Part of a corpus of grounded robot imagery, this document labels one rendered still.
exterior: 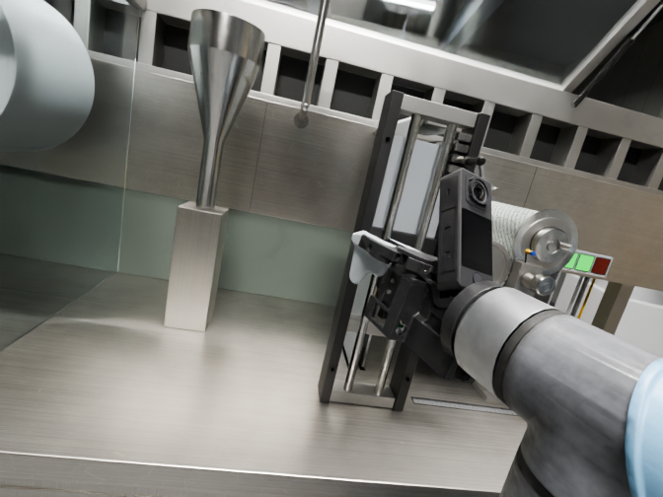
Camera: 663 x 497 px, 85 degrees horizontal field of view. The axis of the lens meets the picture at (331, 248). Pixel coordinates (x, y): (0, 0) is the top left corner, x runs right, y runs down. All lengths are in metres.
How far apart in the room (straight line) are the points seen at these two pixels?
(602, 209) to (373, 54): 0.85
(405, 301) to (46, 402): 0.55
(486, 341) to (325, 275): 0.85
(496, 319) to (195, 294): 0.67
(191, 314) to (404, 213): 0.51
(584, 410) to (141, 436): 0.54
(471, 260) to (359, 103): 0.86
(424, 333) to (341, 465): 0.32
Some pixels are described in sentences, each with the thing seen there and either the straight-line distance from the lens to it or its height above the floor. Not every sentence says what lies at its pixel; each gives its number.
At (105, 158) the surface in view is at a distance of 1.00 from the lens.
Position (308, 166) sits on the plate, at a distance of 1.02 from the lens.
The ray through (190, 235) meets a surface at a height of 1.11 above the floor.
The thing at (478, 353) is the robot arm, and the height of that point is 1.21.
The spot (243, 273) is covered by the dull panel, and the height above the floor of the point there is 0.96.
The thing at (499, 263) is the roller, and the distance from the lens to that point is 0.86.
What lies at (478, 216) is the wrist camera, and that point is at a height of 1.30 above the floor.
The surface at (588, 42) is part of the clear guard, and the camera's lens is 1.26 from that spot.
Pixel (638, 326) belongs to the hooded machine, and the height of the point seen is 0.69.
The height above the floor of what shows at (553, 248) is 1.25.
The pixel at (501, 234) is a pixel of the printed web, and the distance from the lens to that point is 0.91.
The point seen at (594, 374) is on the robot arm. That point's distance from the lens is 0.24.
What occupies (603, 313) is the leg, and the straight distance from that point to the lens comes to 1.83.
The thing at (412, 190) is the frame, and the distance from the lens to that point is 0.63.
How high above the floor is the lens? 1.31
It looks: 13 degrees down
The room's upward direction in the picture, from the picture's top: 12 degrees clockwise
